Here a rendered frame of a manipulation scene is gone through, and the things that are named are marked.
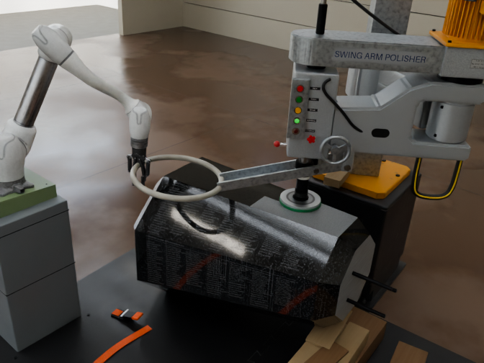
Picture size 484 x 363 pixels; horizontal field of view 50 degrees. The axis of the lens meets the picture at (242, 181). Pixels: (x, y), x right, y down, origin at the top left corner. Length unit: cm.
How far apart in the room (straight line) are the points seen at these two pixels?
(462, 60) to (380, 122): 42
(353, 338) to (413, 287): 99
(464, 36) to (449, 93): 25
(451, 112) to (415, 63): 31
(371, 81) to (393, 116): 54
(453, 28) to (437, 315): 184
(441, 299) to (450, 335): 34
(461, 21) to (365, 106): 52
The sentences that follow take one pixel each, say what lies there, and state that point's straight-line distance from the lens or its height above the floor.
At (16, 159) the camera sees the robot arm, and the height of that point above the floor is 105.
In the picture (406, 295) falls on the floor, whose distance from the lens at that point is 364.
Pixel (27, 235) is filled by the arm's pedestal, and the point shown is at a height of 69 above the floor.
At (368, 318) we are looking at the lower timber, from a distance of 315.
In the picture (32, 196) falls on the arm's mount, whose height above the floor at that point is 85.
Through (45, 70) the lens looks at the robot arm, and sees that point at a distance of 280.
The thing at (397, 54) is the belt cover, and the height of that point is 167.
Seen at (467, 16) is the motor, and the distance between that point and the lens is 246.
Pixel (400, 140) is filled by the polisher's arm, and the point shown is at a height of 127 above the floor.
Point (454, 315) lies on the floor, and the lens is 361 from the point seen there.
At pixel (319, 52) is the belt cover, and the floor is 165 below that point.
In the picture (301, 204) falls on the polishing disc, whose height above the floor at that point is 87.
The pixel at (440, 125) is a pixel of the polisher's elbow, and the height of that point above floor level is 134.
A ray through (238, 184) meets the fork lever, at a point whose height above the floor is 95.
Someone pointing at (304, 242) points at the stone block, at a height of 79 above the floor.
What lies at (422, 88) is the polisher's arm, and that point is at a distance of 247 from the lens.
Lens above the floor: 216
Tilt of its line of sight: 27 degrees down
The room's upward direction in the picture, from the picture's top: 3 degrees clockwise
